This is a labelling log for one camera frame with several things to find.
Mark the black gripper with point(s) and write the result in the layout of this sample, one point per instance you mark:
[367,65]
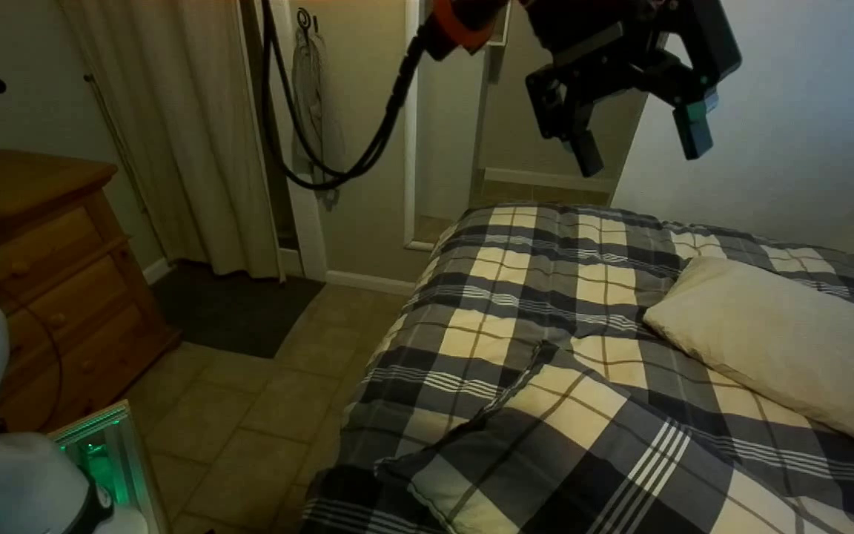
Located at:
[623,38]

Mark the plaid checkered fabric cloth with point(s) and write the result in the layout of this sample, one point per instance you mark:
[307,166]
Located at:
[623,454]

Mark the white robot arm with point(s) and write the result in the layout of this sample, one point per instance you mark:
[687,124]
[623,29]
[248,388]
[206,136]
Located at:
[0,433]

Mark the plain cream pillow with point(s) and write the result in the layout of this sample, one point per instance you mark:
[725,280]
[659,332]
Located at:
[792,341]

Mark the white wardrobe panel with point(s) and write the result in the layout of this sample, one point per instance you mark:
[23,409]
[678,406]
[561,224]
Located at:
[802,148]

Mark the plaid bedspread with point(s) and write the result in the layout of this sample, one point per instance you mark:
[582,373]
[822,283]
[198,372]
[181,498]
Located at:
[506,286]

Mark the dark floor mat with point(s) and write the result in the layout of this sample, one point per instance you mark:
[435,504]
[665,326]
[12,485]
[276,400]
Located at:
[229,305]

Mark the wooden dresser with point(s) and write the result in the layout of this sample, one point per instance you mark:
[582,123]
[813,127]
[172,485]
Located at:
[51,276]

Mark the control box with green light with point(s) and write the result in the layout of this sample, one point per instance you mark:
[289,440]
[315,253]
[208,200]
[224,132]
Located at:
[106,459]

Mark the white closet door frame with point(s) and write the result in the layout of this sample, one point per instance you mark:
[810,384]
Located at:
[447,127]

